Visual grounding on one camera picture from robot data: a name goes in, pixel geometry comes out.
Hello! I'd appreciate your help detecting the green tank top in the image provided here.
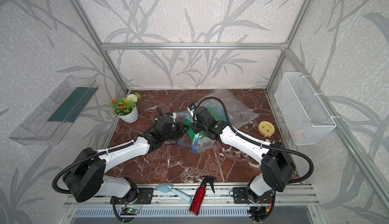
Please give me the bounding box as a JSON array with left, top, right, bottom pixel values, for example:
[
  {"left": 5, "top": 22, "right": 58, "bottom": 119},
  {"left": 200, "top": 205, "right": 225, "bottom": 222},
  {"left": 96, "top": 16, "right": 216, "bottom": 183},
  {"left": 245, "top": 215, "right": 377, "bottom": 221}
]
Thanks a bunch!
[{"left": 183, "top": 108, "right": 228, "bottom": 137}]

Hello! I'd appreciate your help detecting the clear vacuum bag blue zip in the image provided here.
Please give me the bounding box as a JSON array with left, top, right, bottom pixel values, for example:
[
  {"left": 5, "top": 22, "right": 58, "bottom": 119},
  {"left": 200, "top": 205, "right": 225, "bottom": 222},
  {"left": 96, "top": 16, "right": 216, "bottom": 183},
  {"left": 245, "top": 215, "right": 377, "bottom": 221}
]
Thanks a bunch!
[{"left": 174, "top": 90, "right": 259, "bottom": 153}]

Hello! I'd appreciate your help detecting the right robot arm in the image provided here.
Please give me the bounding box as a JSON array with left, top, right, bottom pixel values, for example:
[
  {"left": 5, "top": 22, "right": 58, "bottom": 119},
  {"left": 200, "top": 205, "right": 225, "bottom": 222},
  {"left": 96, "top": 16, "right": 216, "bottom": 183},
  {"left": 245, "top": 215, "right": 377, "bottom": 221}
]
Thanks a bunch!
[{"left": 188, "top": 105, "right": 295, "bottom": 203}]

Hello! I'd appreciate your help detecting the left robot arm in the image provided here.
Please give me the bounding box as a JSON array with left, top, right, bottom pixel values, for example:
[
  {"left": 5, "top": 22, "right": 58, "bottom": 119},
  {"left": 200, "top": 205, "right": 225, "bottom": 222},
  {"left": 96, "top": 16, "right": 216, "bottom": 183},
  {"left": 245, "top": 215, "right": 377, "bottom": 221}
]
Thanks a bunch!
[{"left": 62, "top": 113, "right": 190, "bottom": 202}]

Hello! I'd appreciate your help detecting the potted plant white pot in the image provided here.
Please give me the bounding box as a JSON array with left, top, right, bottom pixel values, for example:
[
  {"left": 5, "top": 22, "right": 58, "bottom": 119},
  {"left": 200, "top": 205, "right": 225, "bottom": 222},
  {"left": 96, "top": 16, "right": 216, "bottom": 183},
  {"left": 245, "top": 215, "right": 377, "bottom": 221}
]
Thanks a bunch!
[{"left": 109, "top": 93, "right": 141, "bottom": 123}]

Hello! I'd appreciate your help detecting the light blue brush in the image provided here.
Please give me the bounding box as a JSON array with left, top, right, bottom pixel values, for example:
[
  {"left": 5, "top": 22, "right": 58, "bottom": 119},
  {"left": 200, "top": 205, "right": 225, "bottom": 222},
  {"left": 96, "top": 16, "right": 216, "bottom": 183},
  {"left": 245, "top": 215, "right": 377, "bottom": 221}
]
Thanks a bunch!
[{"left": 155, "top": 184, "right": 192, "bottom": 203}]

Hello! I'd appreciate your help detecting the yellow smiley sponge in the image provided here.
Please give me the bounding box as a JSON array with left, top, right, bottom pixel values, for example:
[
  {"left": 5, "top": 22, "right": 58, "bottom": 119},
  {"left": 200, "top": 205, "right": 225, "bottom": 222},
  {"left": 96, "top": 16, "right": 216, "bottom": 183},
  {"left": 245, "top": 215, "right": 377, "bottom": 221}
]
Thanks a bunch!
[{"left": 258, "top": 121, "right": 275, "bottom": 138}]

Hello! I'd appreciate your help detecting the red spray bottle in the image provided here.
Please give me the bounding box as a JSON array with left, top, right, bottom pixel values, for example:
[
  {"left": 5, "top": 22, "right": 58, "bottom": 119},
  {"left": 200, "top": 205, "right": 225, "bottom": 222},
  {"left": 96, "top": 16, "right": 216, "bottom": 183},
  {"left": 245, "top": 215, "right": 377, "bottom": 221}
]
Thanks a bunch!
[{"left": 189, "top": 175, "right": 217, "bottom": 215}]

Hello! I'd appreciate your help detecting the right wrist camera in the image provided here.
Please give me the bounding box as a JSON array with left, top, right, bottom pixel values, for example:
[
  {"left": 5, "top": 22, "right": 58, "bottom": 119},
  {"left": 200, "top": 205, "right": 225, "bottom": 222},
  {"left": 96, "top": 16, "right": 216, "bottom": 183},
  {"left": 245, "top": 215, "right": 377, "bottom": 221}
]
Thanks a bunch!
[{"left": 187, "top": 103, "right": 197, "bottom": 116}]

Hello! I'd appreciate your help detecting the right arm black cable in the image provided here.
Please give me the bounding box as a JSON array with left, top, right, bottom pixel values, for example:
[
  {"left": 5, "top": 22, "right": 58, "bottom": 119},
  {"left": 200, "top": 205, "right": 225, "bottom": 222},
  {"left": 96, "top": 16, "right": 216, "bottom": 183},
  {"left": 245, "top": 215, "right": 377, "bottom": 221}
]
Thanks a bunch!
[{"left": 196, "top": 96, "right": 314, "bottom": 185}]

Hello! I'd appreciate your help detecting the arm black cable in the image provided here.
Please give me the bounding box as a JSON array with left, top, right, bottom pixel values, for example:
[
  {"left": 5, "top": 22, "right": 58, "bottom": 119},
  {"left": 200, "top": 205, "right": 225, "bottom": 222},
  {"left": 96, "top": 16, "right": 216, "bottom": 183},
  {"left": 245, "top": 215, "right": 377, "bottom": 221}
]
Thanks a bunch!
[
  {"left": 51, "top": 107, "right": 163, "bottom": 194},
  {"left": 196, "top": 96, "right": 314, "bottom": 185}
]

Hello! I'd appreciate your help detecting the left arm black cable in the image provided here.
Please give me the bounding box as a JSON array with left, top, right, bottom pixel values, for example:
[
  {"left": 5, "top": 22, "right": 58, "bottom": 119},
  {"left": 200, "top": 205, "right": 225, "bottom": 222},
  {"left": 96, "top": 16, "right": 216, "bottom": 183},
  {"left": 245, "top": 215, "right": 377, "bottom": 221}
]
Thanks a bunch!
[{"left": 51, "top": 107, "right": 163, "bottom": 194}]

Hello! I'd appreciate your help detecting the white wire basket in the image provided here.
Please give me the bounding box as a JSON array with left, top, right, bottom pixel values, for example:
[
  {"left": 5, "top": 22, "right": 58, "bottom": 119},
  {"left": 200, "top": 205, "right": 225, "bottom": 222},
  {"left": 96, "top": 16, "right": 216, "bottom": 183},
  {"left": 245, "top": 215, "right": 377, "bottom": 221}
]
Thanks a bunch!
[{"left": 275, "top": 72, "right": 337, "bottom": 145}]

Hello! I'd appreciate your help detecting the clear plastic wall shelf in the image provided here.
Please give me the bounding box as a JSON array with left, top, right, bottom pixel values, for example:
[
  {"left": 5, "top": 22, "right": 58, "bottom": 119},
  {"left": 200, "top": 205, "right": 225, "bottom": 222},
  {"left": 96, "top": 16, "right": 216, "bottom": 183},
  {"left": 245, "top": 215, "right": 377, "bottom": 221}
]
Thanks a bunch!
[{"left": 9, "top": 76, "right": 98, "bottom": 146}]

